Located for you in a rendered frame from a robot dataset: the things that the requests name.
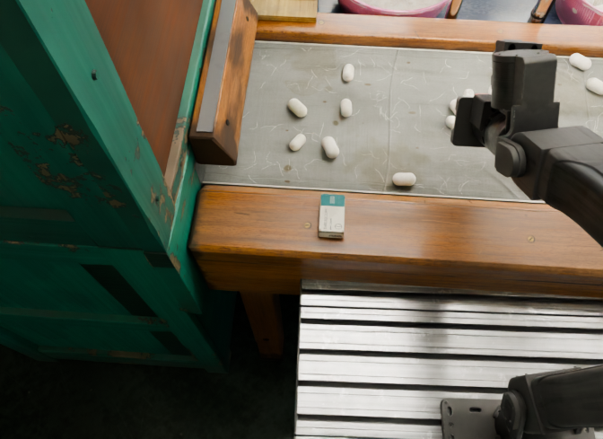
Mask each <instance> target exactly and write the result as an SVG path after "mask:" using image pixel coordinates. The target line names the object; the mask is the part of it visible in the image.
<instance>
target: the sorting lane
mask: <svg viewBox="0 0 603 439"><path fill-rule="evenodd" d="M492 54H493V52H475V51H457V50H438V49H420V48H385V47H367V46H349V45H331V44H314V43H296V42H278V41H260V40H255V44H254V49H253V56H252V61H251V67H250V72H249V82H248V87H247V91H246V98H245V103H244V110H243V116H242V122H241V130H240V141H239V148H238V158H237V164H236V165H234V166H227V165H211V164H206V165H205V173H204V178H203V186H204V185H206V184H209V185H224V186H240V187H255V188H270V189H299V190H315V191H330V192H345V193H361V194H376V195H391V196H407V197H422V198H452V199H467V200H483V201H498V202H513V203H529V204H543V205H547V204H546V203H545V202H544V201H543V200H542V199H540V200H533V201H531V200H530V199H529V198H528V197H527V195H526V194H525V193H524V192H523V191H522V190H521V189H520V188H519V187H518V186H517V185H516V184H515V183H514V182H513V180H512V179H511V177H509V178H507V177H505V176H503V175H502V174H501V173H500V172H498V171H496V168H495V167H494V159H495V156H494V155H493V154H492V153H491V152H490V151H489V150H488V149H487V148H486V147H470V146H455V145H454V144H453V143H452V142H451V141H450V136H451V130H452V129H451V128H449V127H448V126H447V125H446V123H445V120H446V118H447V117H448V116H454V117H455V116H456V115H455V114H454V113H453V111H452V110H451V109H450V103H451V101H453V100H455V99H457V98H458V97H459V96H462V97H463V92H464V91H465V90H466V89H471V90H473V91H474V95H475V94H476V93H488V90H489V87H490V86H491V76H492V74H493V71H492ZM569 58H570V57H564V56H557V70H556V79H555V98H554V101H559V102H560V110H559V119H558V127H573V126H585V127H587V128H588V129H590V130H591V131H593V132H594V133H596V134H597V135H599V136H601V137H602V138H603V94H602V95H599V94H597V93H595V92H593V91H591V90H589V89H588V88H587V87H586V82H587V80H588V79H590V78H592V77H594V78H597V79H599V80H600V81H602V82H603V58H599V57H588V58H589V59H590V61H591V67H590V68H589V69H587V70H580V69H579V68H578V67H576V66H573V65H571V64H570V61H569ZM347 64H351V65H352V66H353V67H354V78H353V80H352V81H350V82H347V81H345V80H344V79H343V69H344V66H345V65H347ZM291 99H297V100H299V101H300V102H301V103H302V104H303V105H304V106H305V107H306V108H307V114H306V115H305V116H304V117H298V116H296V115H295V114H294V113H293V112H292V111H291V110H290V109H289V108H288V102H289V100H291ZM343 99H348V100H350V101H351V103H352V114H351V115H350V116H349V117H344V116H343V115H342V114H341V108H340V103H341V101H342V100H343ZM299 134H303V135H305V137H306V142H305V144H304V145H303V146H302V147H301V148H300V149H299V150H298V151H293V150H292V149H291V148H290V143H291V141H292V140H293V139H294V138H295V137H296V136H297V135H299ZM326 136H331V137H333V138H334V140H335V142H336V145H337V147H338V149H339V155H338V156H337V157H336V158H329V157H327V155H326V152H325V150H324V148H323V146H322V144H321V142H322V140H323V138H324V137H326ZM399 172H402V173H408V172H410V173H413V174H414V175H415V183H414V184H413V185H411V186H398V185H396V184H394V182H393V176H394V175H395V174H396V173H399Z"/></svg>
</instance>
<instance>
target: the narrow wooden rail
mask: <svg viewBox="0 0 603 439"><path fill-rule="evenodd" d="M255 40H260V41H278V42H296V43H314V44H331V45H349V46H367V47H385V48H420V49H438V50H457V51H475V52H494V50H495V42H496V41H497V40H522V41H531V42H536V43H541V44H543V46H542V49H543V50H548V51H549V53H552V54H555V55H556V56H564V57H570V56H571V55H572V54H575V53H579V54H581V55H583V56H584V57H599V58H603V26H589V25H569V24H543V23H532V22H497V21H479V20H460V19H441V18H423V17H404V16H385V15H367V14H348V13H317V20H316V22H286V21H267V20H258V25H257V31H256V38H255Z"/></svg>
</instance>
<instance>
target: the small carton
mask: <svg viewBox="0 0 603 439"><path fill-rule="evenodd" d="M344 232H345V195H338V194H323V193H321V194H320V209H319V237H328V238H344Z"/></svg>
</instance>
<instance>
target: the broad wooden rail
mask: <svg viewBox="0 0 603 439"><path fill-rule="evenodd" d="M321 193H323V194H338V195H345V232H344V238H328V237H319V209H320V194H321ZM188 248H189V250H190V252H191V254H192V256H193V258H194V260H195V262H196V264H197V266H198V268H199V270H200V273H201V275H202V277H203V279H204V280H205V283H206V285H207V287H208V289H210V290H224V291H238V292H251V293H265V294H292V295H300V280H301V279H318V280H331V281H346V282H359V283H374V284H388V285H415V286H430V287H443V288H456V289H471V290H486V291H500V292H514V293H528V294H556V295H570V296H584V297H598V298H603V248H602V247H601V246H600V245H599V244H598V243H597V242H596V241H595V240H594V239H593V238H592V237H591V236H590V235H589V234H588V233H586V232H585V231H584V230H583V229H582V228H581V227H580V226H579V225H578V224H576V223H575V222H574V221H573V220H572V219H571V218H570V217H568V216H567V215H565V214H564V213H562V212H561V211H559V210H556V209H554V208H552V207H551V206H549V205H543V204H529V203H513V202H498V201H483V200H467V199H452V198H422V197H407V196H391V195H376V194H361V193H345V192H330V191H315V190H299V189H270V188H255V187H240V186H224V185H209V184H206V185H204V187H203V188H201V189H200V190H199V191H198V193H197V201H196V205H195V211H194V215H193V221H192V225H191V231H190V235H189V241H188Z"/></svg>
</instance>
